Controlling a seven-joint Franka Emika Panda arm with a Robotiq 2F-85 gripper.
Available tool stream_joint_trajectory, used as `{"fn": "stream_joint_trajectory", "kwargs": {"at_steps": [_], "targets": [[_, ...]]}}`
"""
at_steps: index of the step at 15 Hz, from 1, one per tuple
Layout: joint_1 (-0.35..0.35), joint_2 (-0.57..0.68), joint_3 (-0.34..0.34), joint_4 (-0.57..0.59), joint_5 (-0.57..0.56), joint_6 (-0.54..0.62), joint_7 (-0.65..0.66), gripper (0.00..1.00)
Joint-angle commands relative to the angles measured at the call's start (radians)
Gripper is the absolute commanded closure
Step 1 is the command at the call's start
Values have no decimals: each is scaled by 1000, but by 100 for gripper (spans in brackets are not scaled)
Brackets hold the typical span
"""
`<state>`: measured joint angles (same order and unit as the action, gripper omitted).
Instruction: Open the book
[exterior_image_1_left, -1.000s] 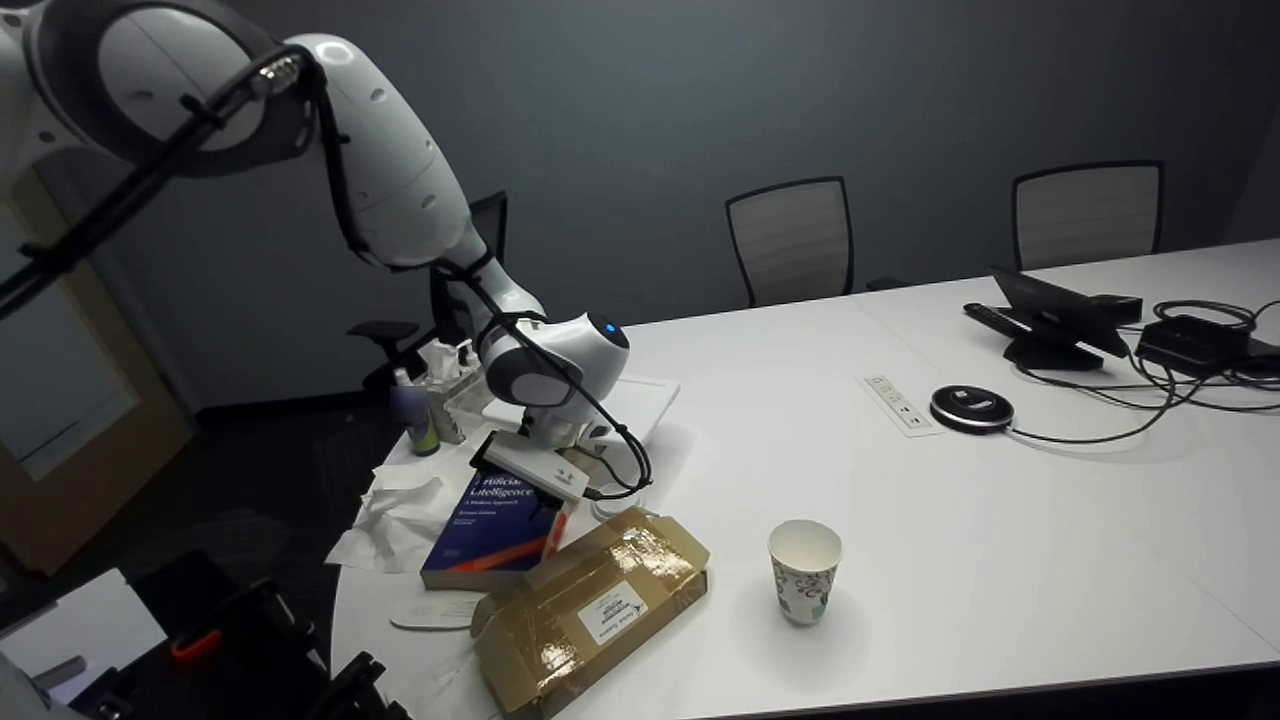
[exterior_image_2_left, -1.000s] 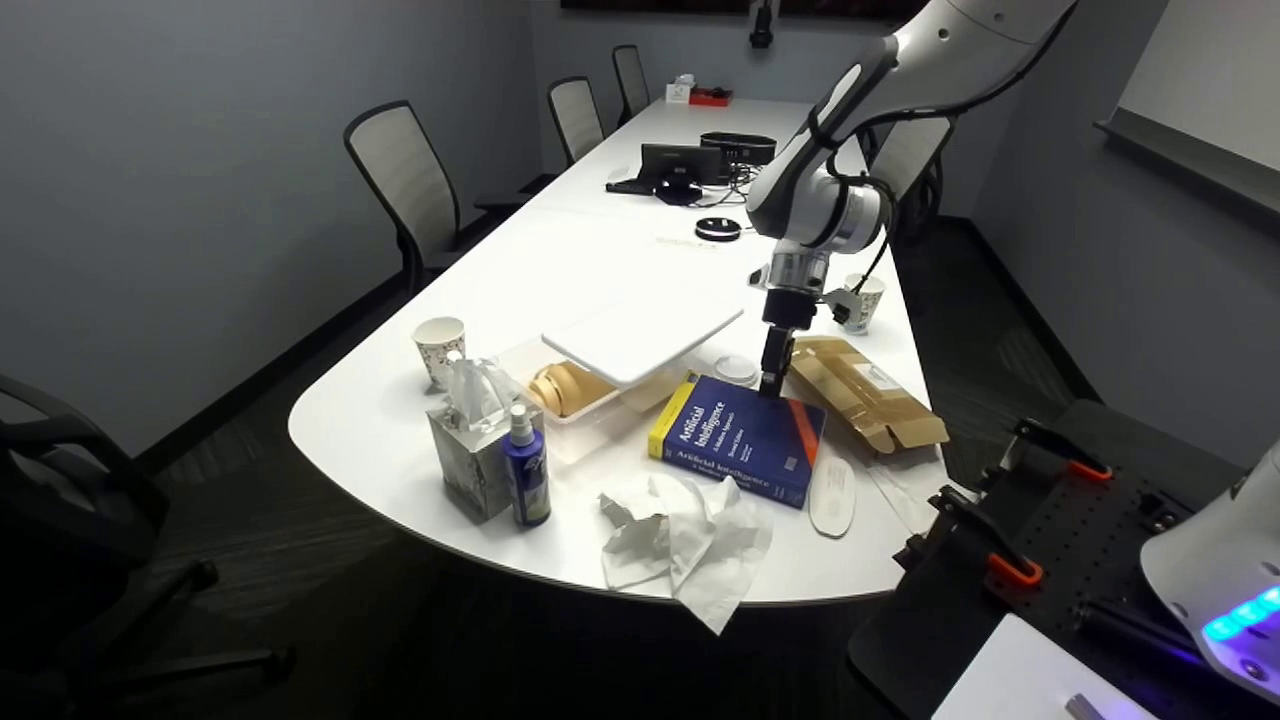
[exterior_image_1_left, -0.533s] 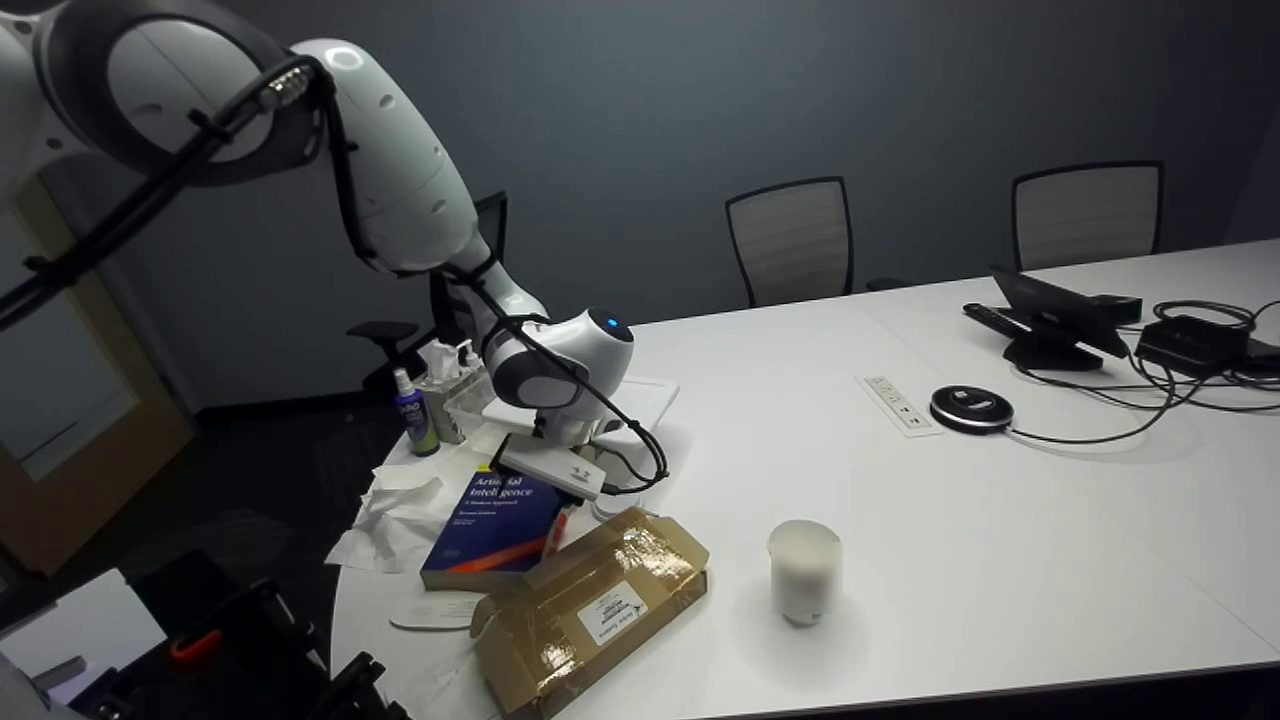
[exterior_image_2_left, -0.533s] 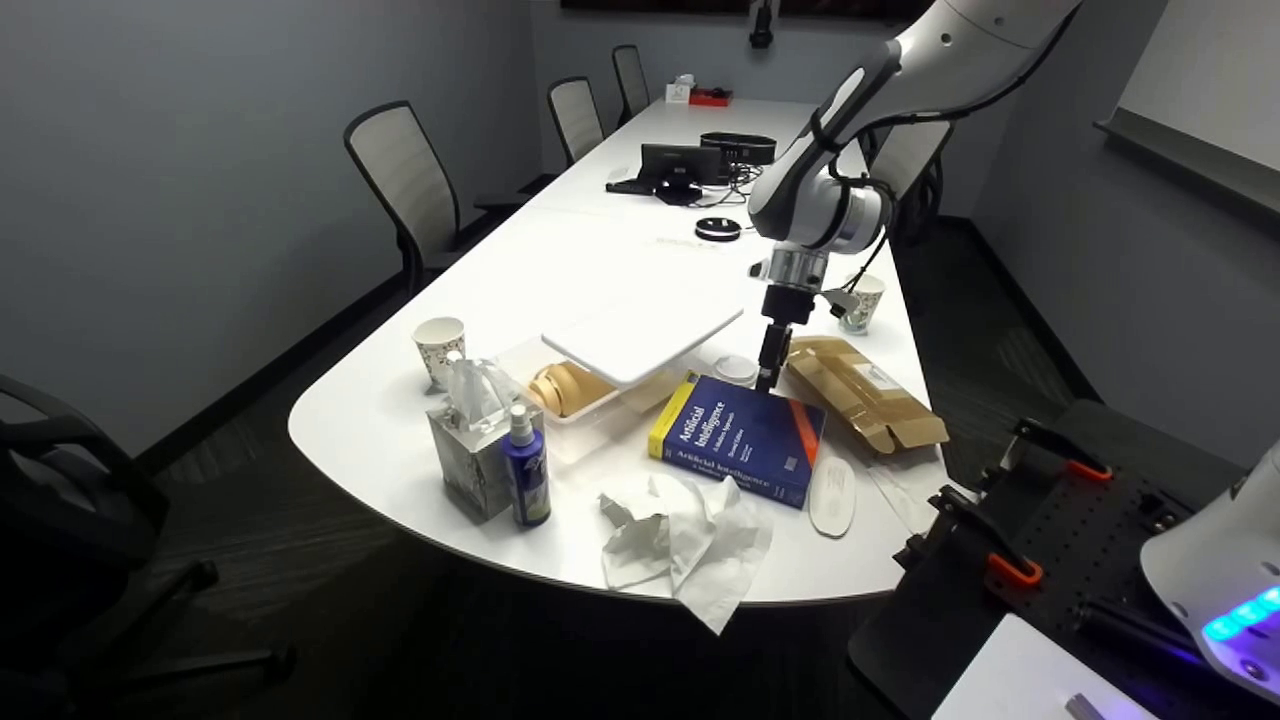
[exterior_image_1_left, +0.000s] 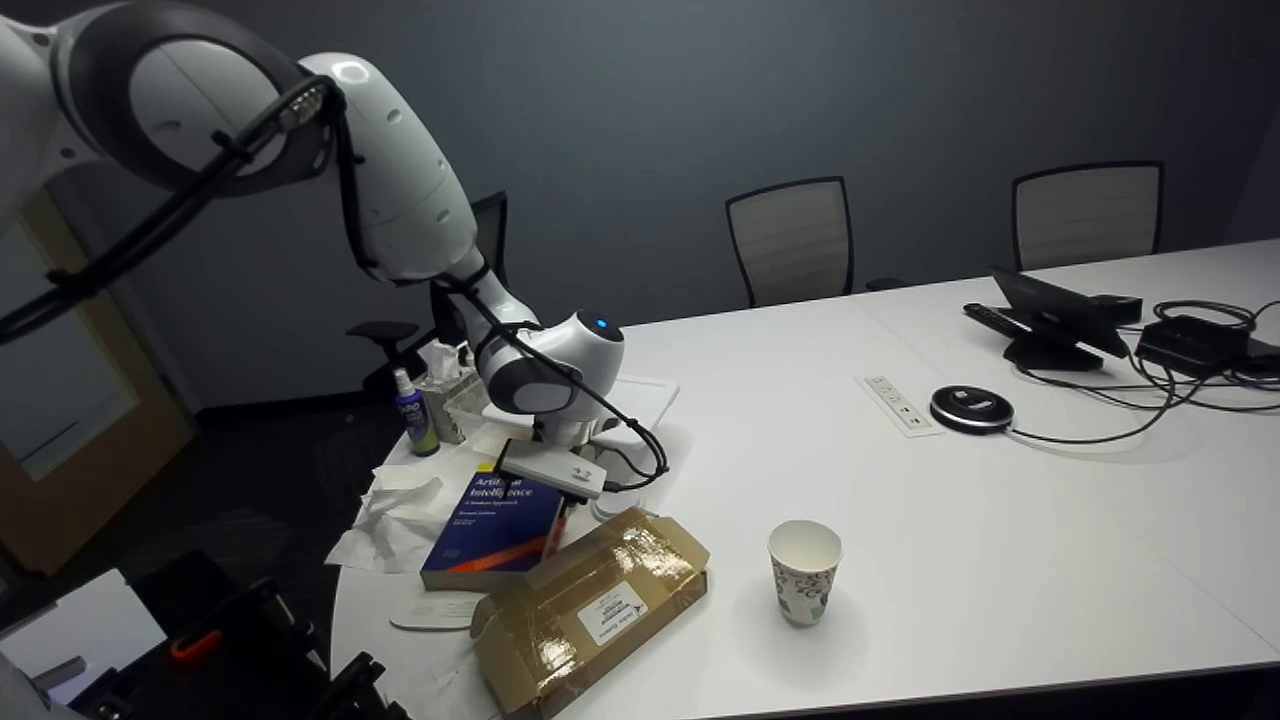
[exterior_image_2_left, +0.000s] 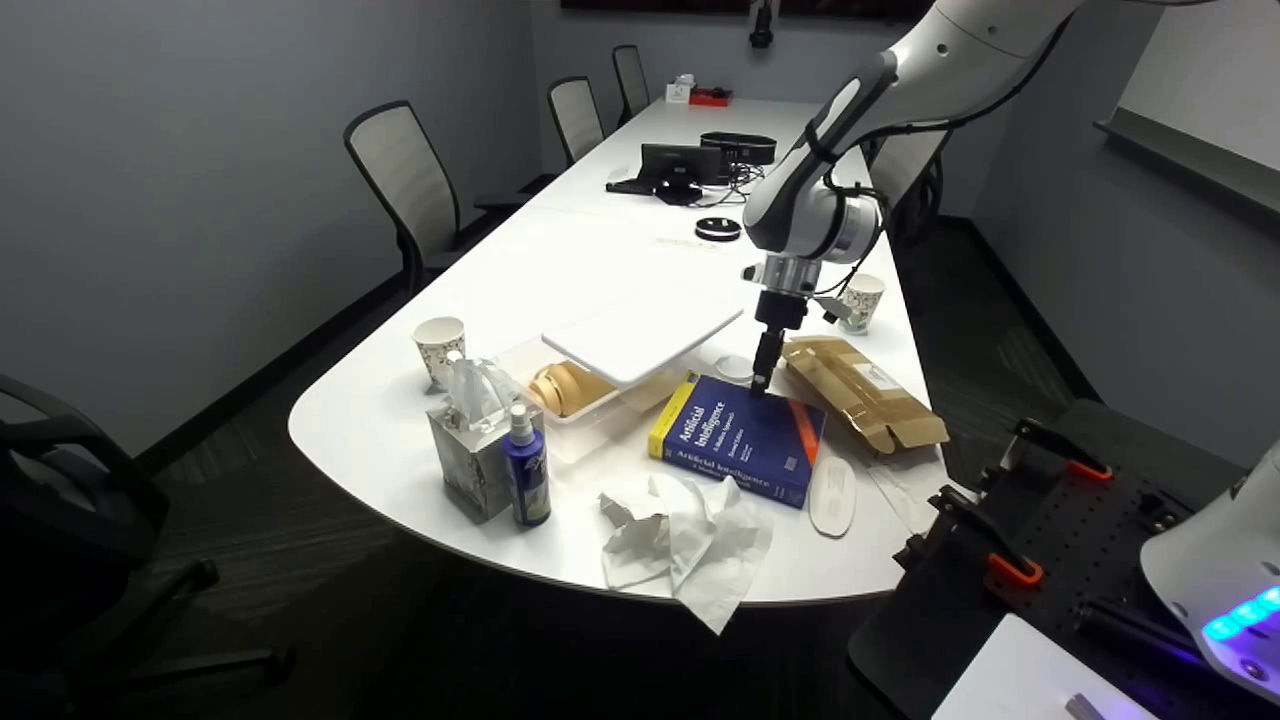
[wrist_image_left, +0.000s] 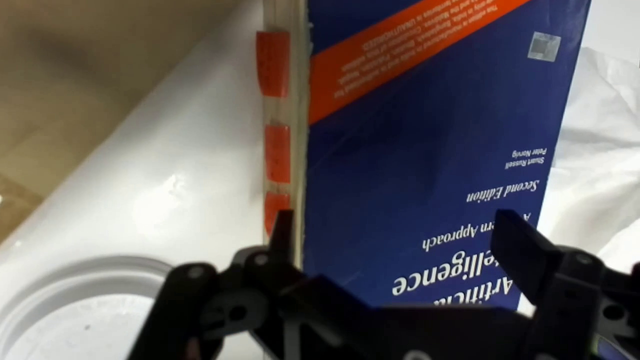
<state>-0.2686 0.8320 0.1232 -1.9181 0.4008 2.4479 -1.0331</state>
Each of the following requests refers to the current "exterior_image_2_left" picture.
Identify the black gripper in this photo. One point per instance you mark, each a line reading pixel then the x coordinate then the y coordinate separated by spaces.
pixel 786 308

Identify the blue book with yellow spine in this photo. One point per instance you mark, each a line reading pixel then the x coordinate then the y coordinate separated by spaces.
pixel 734 437

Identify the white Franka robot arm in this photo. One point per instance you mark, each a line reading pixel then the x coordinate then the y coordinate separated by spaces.
pixel 960 55

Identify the open brown cardboard box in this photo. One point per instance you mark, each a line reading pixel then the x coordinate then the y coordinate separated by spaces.
pixel 863 392

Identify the patterned white paper cup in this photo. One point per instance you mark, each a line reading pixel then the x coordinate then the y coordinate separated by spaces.
pixel 869 306

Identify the white styrofoam takeout container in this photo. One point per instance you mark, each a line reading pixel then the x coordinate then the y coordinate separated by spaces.
pixel 641 343

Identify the black round puck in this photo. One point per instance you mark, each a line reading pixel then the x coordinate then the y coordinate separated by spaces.
pixel 717 230

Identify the crumpled white tissue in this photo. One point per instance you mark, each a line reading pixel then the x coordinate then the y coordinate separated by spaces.
pixel 686 546

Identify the bread in takeout container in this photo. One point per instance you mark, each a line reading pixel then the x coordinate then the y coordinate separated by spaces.
pixel 563 385

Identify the blue-labelled spray bottle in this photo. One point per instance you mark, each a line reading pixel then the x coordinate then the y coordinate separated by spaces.
pixel 530 464

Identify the small red object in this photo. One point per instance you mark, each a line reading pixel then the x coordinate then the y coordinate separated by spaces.
pixel 711 97

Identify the black orange clamp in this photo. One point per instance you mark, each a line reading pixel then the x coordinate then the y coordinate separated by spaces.
pixel 1062 452
pixel 995 546

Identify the small white box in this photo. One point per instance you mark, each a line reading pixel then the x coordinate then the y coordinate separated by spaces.
pixel 677 89

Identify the grey tissue box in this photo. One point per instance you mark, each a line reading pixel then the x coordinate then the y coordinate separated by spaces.
pixel 467 463

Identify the plain white paper cup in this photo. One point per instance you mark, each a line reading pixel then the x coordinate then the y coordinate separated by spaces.
pixel 443 349

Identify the black robot mounting cart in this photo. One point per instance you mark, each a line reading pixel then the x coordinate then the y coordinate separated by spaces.
pixel 1082 552

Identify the white sheet on cart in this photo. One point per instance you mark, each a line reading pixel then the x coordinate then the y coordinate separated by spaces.
pixel 1023 683

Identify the large grey mesh chair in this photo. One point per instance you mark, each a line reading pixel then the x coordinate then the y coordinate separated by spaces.
pixel 405 165

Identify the black armrest office chair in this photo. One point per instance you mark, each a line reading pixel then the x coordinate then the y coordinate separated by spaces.
pixel 83 532

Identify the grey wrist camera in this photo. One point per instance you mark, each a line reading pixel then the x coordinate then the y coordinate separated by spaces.
pixel 837 308

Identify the black hanging camera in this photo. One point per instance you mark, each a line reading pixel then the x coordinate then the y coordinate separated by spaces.
pixel 760 25

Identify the black wall screen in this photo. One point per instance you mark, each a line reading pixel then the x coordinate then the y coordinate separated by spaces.
pixel 667 6

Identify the wall whiteboard with tray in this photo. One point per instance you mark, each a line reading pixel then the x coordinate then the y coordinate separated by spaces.
pixel 1201 80

